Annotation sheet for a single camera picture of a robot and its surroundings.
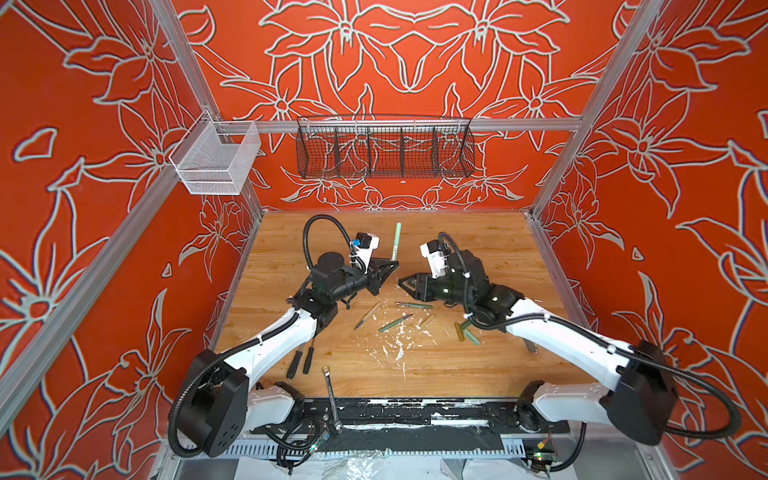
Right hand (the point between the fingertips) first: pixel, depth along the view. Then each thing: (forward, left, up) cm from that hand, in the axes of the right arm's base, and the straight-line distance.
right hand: (398, 282), depth 74 cm
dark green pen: (+4, -7, -21) cm, 23 cm away
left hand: (+4, +1, +3) cm, 5 cm away
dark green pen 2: (-1, +1, -22) cm, 22 cm away
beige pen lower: (+3, +8, -21) cm, 22 cm away
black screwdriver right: (-11, +26, -21) cm, 35 cm away
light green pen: (+6, 0, +8) cm, 10 cm away
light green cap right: (-7, -22, -21) cm, 32 cm away
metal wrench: (-28, +16, -21) cm, 39 cm away
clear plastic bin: (+42, +58, +10) cm, 72 cm away
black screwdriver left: (-14, +30, -21) cm, 39 cm away
